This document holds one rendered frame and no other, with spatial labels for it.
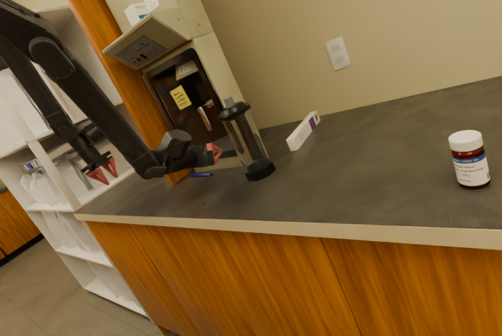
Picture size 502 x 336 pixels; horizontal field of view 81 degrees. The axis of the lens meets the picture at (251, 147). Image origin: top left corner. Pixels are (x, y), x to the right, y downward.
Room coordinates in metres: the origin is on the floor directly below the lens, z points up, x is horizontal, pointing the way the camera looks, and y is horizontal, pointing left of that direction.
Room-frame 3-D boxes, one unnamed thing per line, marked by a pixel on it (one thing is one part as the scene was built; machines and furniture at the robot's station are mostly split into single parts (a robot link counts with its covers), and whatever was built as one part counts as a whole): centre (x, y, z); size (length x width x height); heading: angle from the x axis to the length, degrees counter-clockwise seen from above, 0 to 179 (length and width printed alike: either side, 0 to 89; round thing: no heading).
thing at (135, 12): (1.05, 0.15, 1.54); 0.05 x 0.05 x 0.06; 49
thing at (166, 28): (1.08, 0.18, 1.46); 0.32 x 0.12 x 0.10; 48
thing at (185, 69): (1.11, 0.15, 1.19); 0.30 x 0.01 x 0.40; 47
